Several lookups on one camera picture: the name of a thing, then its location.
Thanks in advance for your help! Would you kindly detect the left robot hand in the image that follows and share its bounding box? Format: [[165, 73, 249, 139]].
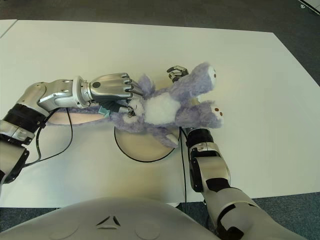
[[83, 72, 145, 113]]

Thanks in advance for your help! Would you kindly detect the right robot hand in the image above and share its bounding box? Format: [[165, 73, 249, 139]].
[[166, 64, 190, 82]]

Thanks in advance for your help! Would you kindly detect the purple plush bunny doll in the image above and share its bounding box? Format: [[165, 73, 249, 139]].
[[46, 61, 226, 148]]

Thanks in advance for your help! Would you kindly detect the white plate with black rim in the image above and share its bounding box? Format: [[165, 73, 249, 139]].
[[113, 126, 181, 163]]

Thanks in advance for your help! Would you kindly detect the white neighbour table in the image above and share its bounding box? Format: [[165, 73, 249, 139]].
[[0, 19, 18, 38]]

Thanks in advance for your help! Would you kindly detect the grey robot torso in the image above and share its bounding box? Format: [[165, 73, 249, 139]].
[[0, 196, 218, 240]]

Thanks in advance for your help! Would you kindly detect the white panel edge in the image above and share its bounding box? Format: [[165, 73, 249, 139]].
[[298, 0, 320, 11]]

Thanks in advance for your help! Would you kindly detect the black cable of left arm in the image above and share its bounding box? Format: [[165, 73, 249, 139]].
[[23, 108, 74, 166]]

